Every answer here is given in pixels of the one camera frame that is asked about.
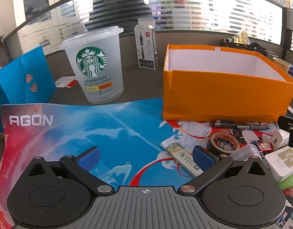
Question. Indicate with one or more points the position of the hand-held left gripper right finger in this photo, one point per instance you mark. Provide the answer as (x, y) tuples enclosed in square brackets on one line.
[(203, 158)]

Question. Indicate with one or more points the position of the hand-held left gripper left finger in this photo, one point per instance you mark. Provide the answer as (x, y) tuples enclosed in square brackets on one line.
[(88, 160)]

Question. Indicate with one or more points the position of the black tape roll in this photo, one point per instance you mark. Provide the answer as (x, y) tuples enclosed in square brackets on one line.
[(211, 148)]

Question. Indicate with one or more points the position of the white stick with green print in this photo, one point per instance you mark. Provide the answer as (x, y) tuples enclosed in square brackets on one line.
[(182, 157)]

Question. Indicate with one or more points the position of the orange cardboard box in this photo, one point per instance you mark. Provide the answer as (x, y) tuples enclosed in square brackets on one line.
[(220, 93)]

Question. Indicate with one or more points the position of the white charger adapter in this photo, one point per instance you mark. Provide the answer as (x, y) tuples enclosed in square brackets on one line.
[(279, 139)]

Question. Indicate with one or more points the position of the small red white packet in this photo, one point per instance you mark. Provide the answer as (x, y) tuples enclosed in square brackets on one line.
[(266, 147)]

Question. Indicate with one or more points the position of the white box with small parts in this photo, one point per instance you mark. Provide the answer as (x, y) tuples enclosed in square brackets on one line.
[(275, 169)]

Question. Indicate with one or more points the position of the black pen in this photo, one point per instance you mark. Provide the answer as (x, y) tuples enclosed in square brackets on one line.
[(241, 125)]

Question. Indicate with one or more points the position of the clear plastic wrapper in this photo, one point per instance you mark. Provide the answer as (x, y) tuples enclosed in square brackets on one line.
[(247, 151)]

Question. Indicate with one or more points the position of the printed blue red mouse mat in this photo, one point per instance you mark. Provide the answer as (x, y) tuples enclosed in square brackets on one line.
[(127, 136)]

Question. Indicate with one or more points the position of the white paper cup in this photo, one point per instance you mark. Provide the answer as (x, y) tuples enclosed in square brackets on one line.
[(282, 64)]

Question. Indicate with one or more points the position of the red and white papers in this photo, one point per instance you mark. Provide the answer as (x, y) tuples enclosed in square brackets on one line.
[(65, 81)]

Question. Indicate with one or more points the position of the black desk clutter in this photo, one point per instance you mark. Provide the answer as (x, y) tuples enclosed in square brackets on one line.
[(246, 45)]

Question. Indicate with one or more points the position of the yellow toy brick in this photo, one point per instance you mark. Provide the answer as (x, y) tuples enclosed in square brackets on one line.
[(240, 37)]

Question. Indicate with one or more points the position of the translucent cup with green logo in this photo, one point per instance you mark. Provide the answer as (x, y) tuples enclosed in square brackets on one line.
[(90, 62)]

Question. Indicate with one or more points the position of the blue paper bag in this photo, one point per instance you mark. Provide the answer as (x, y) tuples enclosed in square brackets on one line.
[(22, 83)]

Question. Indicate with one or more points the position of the grey and black pen box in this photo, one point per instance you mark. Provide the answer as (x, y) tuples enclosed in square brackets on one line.
[(146, 50)]

